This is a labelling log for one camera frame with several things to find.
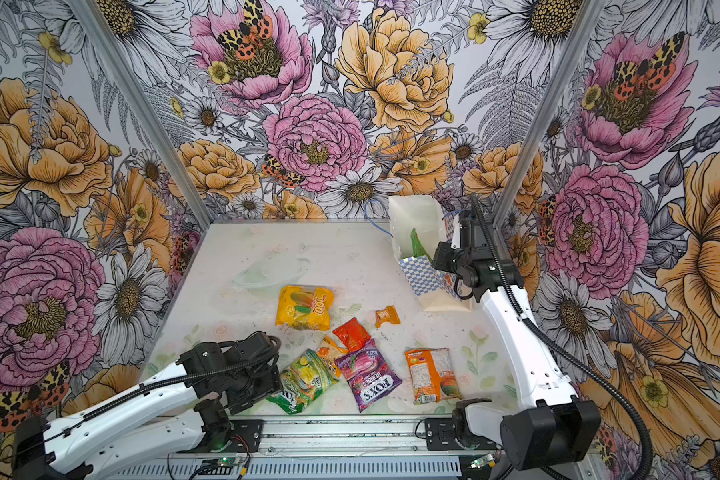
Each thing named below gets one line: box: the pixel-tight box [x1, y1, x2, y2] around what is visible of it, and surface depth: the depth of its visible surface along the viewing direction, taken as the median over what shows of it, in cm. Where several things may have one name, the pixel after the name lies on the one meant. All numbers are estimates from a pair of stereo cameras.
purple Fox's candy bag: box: [334, 338, 403, 413], surface depth 83 cm
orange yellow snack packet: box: [317, 336, 349, 378], surface depth 88 cm
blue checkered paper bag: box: [388, 194, 472, 312], surface depth 89 cm
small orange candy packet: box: [375, 305, 401, 328], surface depth 96 cm
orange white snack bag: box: [404, 347, 462, 406], surface depth 83 cm
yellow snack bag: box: [276, 285, 335, 331], surface depth 93 cm
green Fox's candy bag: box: [267, 349, 339, 415], surface depth 81 cm
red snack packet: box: [332, 317, 371, 352], surface depth 92 cm
